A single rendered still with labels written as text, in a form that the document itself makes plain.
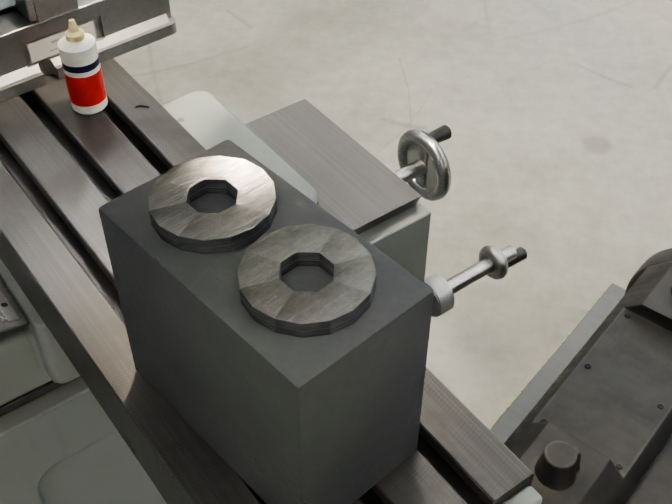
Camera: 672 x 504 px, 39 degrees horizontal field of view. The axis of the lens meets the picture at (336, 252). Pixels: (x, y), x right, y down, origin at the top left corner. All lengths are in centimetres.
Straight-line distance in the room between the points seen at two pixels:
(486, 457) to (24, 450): 57
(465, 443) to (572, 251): 151
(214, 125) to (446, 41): 173
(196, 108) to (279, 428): 73
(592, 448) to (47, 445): 62
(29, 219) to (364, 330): 48
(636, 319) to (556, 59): 165
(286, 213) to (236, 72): 211
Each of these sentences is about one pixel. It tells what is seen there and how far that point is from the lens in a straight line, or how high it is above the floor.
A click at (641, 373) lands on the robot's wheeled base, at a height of 59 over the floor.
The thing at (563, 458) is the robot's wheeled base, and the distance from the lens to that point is 110.
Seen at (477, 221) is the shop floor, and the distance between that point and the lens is 230.
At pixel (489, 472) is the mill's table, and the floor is 90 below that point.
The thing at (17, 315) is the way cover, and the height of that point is 83.
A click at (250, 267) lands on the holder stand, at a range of 62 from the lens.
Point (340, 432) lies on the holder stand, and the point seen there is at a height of 101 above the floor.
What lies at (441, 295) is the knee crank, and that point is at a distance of 142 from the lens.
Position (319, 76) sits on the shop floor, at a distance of 275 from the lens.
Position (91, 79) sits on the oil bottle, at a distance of 109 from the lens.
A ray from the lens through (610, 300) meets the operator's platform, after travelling 161.
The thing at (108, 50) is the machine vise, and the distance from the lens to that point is 119.
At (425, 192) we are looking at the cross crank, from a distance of 150.
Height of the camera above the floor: 155
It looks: 45 degrees down
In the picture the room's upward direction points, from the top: straight up
